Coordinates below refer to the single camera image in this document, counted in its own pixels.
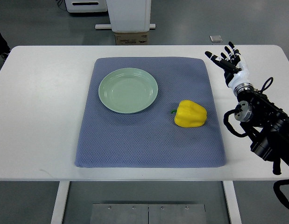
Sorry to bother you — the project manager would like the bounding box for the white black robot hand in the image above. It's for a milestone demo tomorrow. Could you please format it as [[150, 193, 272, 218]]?
[[205, 42, 250, 91]]

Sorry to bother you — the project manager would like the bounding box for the yellow bell pepper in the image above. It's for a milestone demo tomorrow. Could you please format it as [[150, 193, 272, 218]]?
[[171, 100, 207, 128]]

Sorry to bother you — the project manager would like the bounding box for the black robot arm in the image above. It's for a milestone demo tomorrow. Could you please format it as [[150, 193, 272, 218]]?
[[223, 77, 289, 175]]

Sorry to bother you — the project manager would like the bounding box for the small grey floor plate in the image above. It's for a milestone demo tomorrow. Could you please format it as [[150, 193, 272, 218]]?
[[209, 35, 223, 43]]

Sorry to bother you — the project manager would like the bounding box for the light green plate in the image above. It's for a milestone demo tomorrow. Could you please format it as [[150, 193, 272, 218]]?
[[98, 68, 158, 114]]

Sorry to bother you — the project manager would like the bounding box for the blue-grey quilted mat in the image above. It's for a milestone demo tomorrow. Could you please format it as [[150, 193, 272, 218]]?
[[75, 57, 226, 168]]

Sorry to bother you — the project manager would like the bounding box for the brown cardboard box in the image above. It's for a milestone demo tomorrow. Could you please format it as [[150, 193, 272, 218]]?
[[114, 32, 148, 45]]

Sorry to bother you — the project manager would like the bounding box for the right white table leg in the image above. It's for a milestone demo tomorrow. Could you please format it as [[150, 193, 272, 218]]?
[[223, 181, 242, 224]]

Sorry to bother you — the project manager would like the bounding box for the white table leg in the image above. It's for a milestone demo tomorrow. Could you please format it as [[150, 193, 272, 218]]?
[[50, 181, 70, 224], [223, 181, 242, 224]]

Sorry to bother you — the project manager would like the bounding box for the white cabinet with slot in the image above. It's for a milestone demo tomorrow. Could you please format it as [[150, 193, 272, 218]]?
[[64, 0, 107, 13]]

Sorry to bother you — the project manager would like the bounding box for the left white table leg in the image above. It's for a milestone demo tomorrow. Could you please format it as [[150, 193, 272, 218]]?
[[50, 181, 70, 224]]

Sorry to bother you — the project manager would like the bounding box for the black object at left edge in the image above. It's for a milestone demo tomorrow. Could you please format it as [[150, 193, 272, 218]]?
[[0, 33, 11, 62]]

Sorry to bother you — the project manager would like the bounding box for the white pedestal machine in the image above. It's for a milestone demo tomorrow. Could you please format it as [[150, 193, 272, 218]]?
[[95, 0, 156, 33]]

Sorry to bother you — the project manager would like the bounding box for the black cable loop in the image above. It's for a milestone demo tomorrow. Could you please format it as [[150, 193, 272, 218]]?
[[273, 179, 289, 214]]

